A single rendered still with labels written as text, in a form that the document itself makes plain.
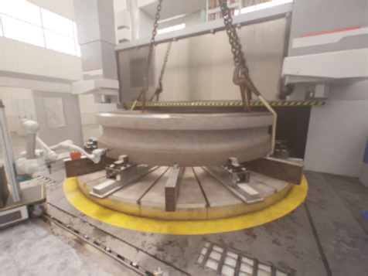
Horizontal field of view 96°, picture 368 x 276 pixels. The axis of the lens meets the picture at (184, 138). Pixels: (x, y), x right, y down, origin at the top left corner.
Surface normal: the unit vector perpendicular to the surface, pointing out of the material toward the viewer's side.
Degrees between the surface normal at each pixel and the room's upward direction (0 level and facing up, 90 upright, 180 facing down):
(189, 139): 90
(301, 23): 90
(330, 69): 90
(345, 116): 90
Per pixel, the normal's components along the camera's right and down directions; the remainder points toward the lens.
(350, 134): -0.46, 0.16
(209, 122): 0.16, 0.18
